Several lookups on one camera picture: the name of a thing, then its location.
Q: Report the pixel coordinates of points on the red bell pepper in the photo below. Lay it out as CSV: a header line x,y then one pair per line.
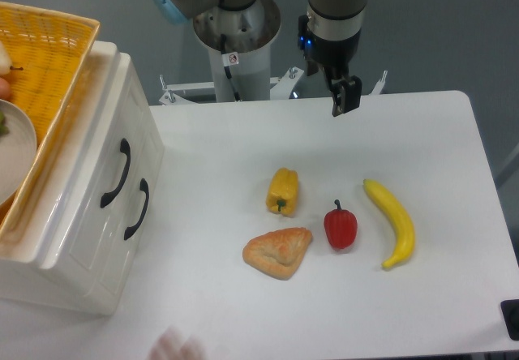
x,y
341,227

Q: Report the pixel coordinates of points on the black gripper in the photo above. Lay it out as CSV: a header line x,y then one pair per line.
x,y
329,45

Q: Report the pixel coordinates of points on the green grapes on plate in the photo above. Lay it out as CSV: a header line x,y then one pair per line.
x,y
3,128

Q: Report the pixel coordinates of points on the brown pastry bread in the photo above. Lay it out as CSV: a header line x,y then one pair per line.
x,y
278,253

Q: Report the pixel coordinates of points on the black bottom drawer handle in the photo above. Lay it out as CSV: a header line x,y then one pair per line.
x,y
141,209

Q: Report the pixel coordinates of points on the yellow banana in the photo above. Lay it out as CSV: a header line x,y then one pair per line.
x,y
399,219

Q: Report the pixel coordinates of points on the black drawer handle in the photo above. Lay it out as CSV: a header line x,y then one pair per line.
x,y
141,209
115,172

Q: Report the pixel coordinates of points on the grey plate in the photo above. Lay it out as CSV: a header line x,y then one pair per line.
x,y
18,150

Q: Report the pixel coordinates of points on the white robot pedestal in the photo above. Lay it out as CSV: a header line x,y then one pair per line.
x,y
239,49

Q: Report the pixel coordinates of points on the black top drawer handle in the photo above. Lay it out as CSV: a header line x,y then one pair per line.
x,y
115,172

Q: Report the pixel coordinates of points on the white drawer cabinet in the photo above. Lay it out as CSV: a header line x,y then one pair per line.
x,y
23,276

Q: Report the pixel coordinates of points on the black device at table corner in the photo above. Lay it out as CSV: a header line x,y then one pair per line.
x,y
510,312

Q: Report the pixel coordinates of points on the yellow bell pepper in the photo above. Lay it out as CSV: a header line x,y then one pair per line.
x,y
282,195

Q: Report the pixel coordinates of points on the pink peach in basket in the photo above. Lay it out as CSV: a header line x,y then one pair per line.
x,y
5,89

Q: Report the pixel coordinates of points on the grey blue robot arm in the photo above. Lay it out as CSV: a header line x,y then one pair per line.
x,y
181,11

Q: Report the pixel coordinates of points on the yellow woven basket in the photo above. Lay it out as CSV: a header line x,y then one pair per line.
x,y
51,47

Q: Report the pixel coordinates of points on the white pear in basket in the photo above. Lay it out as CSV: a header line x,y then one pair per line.
x,y
6,64

